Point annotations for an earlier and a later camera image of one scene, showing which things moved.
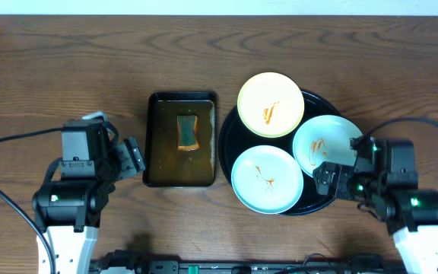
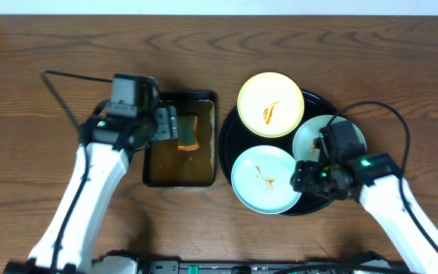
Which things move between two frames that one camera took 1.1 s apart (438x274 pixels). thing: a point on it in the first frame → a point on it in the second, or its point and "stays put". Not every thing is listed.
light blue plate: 324,138 stays put
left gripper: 133,158 → 166,125
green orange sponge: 188,130 stays put
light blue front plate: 268,179 stays put
